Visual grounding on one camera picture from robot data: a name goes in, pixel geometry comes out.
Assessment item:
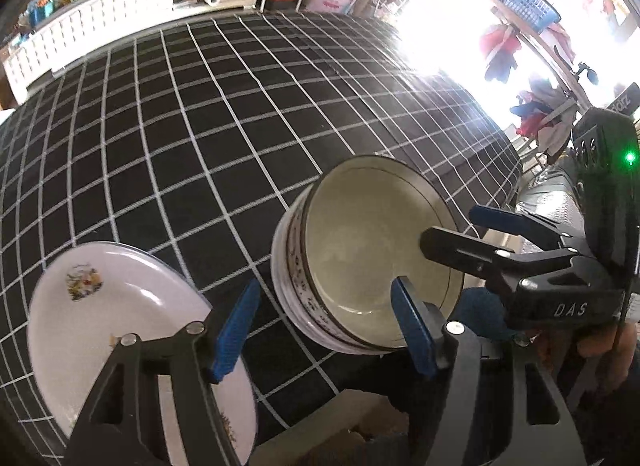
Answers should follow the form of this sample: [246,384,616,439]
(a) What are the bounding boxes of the cream bowl patterned rim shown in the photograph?
[271,156,464,356]

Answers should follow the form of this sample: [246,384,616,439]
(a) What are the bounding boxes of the small floral white plate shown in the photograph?
[27,243,257,465]

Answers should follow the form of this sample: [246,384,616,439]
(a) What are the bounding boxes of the right hand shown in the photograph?
[534,323,639,394]

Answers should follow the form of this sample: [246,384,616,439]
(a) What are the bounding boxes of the black white checked tablecloth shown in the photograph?
[1,14,522,464]

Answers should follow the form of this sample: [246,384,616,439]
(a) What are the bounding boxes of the white tufted tv cabinet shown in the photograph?
[3,0,256,104]

